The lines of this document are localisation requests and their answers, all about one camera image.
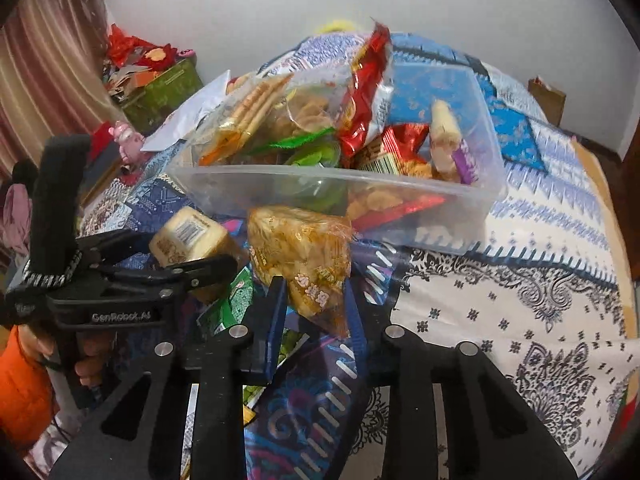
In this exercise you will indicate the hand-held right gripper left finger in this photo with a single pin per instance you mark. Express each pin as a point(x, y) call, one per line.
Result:
point(267, 330)

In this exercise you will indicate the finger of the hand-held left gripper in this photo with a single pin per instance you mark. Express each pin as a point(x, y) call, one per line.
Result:
point(200, 275)
point(120, 249)

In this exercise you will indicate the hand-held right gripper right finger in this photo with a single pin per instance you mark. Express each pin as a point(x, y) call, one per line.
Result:
point(400, 365)

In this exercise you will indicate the pale cake packet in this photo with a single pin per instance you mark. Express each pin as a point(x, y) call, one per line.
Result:
point(190, 235)

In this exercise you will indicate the golden pastry packet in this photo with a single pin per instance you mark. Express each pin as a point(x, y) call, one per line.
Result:
point(305, 255)

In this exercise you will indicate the clear plastic storage container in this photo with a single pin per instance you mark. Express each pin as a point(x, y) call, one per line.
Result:
point(240, 190)

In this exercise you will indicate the red sausage packet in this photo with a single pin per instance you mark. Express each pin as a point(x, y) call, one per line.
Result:
point(400, 209)

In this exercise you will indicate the green jelly cup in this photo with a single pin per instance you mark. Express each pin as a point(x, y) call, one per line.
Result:
point(315, 157)

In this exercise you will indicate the cracker packet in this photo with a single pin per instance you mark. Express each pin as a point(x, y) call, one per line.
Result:
point(250, 110)

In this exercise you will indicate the clear bag of chips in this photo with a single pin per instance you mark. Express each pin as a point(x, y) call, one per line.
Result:
point(310, 105)

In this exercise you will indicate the red peanut bag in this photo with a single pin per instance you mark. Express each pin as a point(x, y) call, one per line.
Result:
point(395, 152)

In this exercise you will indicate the yellow bar with purple label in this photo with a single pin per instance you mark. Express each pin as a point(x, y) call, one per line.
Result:
point(447, 140)

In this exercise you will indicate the tall red foil bag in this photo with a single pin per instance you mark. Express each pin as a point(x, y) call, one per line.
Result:
point(367, 85)

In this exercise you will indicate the person's left forearm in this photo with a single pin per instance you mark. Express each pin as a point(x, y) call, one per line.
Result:
point(22, 385)

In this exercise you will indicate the person's left hand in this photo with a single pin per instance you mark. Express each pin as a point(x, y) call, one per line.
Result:
point(95, 360)

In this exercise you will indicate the green snack packet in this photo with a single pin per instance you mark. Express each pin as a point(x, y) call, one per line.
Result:
point(227, 302)

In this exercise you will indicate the pink cloth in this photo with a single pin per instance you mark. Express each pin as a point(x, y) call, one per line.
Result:
point(14, 215)

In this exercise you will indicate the pink plush toy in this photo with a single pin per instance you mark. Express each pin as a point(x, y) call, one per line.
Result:
point(127, 140)

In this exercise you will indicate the red box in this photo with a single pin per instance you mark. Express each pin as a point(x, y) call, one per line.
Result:
point(102, 137)

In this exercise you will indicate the white pillow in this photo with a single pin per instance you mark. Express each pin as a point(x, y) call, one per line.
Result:
point(190, 110)

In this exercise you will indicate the green storage box with clutter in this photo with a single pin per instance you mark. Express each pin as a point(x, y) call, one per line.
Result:
point(135, 52)

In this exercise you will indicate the striped curtain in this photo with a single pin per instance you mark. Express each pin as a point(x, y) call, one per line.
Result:
point(45, 60)

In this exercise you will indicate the cardboard box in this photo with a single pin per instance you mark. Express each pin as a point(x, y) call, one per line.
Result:
point(547, 100)

